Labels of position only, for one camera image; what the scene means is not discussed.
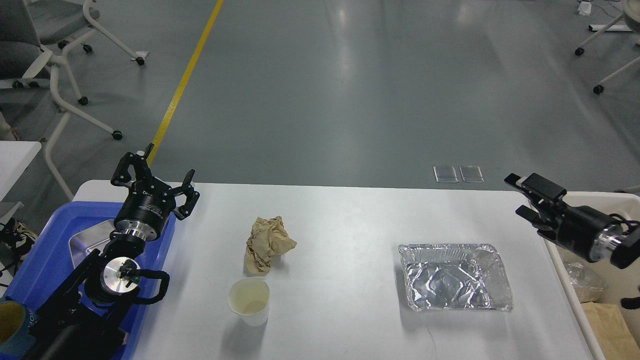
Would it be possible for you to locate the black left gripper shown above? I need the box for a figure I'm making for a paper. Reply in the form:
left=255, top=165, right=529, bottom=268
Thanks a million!
left=110, top=143, right=201, bottom=242

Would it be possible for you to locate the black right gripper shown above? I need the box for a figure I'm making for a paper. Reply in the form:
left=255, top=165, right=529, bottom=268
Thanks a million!
left=503, top=173, right=626, bottom=264

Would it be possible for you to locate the stainless steel rectangular tray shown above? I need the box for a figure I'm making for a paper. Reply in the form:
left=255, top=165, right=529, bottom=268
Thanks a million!
left=68, top=219, right=115, bottom=269

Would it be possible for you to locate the aluminium foil container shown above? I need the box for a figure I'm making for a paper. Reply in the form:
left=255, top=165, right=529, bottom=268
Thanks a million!
left=397, top=243, right=514, bottom=313

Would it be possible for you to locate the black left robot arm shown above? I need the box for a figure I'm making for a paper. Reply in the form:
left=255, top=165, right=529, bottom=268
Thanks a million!
left=22, top=143, right=200, bottom=360

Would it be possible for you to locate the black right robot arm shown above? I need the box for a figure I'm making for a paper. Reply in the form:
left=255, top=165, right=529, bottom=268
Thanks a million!
left=503, top=173, right=640, bottom=270

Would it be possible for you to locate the floor outlet cover right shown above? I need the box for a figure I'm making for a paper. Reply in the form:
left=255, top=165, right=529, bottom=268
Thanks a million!
left=458, top=165, right=485, bottom=183

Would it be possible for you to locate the floor outlet cover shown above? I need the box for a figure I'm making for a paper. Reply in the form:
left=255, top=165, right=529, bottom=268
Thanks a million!
left=433, top=165, right=459, bottom=183
left=458, top=165, right=485, bottom=183

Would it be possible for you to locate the clear plastic bag in bin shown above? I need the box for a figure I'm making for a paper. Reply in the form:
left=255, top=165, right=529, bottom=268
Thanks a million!
left=563, top=262, right=609, bottom=303

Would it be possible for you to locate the floor outlet cover left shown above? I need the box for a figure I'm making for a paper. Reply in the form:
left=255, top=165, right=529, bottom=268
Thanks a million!
left=433, top=165, right=459, bottom=183

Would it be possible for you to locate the white plastic bin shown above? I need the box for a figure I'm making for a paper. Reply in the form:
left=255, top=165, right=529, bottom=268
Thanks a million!
left=545, top=191, right=640, bottom=360

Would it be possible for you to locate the crumpled brown paper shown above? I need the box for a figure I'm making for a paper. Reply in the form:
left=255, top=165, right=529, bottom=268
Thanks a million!
left=244, top=216, right=298, bottom=276

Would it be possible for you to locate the white side table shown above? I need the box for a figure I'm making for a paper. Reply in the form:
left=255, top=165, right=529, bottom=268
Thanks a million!
left=0, top=140, right=42, bottom=200

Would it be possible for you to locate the white paper cup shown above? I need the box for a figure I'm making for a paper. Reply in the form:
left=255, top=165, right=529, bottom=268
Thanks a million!
left=227, top=276, right=271, bottom=327

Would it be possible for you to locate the brown paper bag in bin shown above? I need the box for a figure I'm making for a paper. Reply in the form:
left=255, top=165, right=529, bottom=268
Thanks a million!
left=581, top=301, right=640, bottom=360

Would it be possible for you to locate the person in grey sweater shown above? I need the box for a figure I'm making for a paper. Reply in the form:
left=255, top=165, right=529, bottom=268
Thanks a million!
left=0, top=112, right=20, bottom=141

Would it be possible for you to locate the grey office chair near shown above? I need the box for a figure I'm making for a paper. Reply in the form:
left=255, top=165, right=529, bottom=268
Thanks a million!
left=1, top=0, right=122, bottom=200

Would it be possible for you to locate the grey office chair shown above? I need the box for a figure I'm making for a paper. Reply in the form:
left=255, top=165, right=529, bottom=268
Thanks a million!
left=1, top=0, right=122, bottom=200
left=26, top=0, right=149, bottom=66

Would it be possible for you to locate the grey office chair far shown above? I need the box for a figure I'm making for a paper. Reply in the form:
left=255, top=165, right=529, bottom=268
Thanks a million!
left=26, top=0, right=149, bottom=66

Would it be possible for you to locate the white power adapter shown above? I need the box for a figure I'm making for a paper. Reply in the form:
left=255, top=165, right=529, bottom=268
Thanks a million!
left=577, top=0, right=592, bottom=17

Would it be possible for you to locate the dark blue mug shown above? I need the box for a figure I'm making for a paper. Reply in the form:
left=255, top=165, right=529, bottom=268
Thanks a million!
left=0, top=298, right=40, bottom=360

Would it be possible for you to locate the white chair base right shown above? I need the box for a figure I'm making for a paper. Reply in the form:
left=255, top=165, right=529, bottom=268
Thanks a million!
left=575, top=0, right=640, bottom=96

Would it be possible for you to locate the black cables left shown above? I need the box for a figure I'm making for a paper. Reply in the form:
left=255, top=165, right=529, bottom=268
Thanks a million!
left=0, top=217, right=38, bottom=286

